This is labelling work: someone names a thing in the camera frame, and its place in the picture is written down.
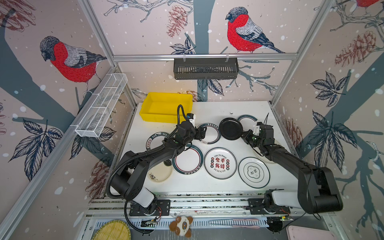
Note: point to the cream bear plate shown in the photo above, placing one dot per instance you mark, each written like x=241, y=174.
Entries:
x=262, y=157

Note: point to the black hanging basket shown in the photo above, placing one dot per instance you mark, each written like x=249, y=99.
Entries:
x=206, y=69

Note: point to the panda plush toy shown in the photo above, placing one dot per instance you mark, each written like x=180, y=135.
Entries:
x=181, y=226

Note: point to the yellow plastic bin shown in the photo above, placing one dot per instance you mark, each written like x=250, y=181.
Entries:
x=162, y=107

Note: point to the white green cloud plate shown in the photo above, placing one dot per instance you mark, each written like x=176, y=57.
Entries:
x=254, y=172

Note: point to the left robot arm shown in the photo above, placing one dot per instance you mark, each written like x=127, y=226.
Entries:
x=126, y=181

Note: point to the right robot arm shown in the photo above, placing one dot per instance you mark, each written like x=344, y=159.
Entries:
x=317, y=188

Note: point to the cream plate with dark spot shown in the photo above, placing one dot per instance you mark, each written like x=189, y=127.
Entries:
x=160, y=172

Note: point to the black plate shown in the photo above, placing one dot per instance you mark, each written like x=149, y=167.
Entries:
x=231, y=129

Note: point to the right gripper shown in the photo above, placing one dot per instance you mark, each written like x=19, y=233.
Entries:
x=246, y=137

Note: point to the dark green lettered rim plate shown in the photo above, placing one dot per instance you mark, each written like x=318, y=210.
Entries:
x=155, y=140

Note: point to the yellow bamboo mat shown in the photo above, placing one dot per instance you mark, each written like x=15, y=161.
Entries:
x=113, y=230

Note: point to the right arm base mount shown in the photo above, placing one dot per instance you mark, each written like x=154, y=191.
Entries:
x=266, y=205

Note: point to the white wire mesh basket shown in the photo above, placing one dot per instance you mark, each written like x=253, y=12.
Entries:
x=98, y=114

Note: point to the red characters white plate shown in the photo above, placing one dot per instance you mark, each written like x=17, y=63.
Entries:
x=220, y=163

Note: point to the large green red rimmed plate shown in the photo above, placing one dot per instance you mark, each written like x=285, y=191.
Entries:
x=189, y=161

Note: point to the pink tray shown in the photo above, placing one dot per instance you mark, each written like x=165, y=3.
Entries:
x=301, y=233

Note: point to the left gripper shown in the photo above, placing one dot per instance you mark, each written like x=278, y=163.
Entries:
x=202, y=134

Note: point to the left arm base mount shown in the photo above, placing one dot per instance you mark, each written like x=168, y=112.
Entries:
x=158, y=208

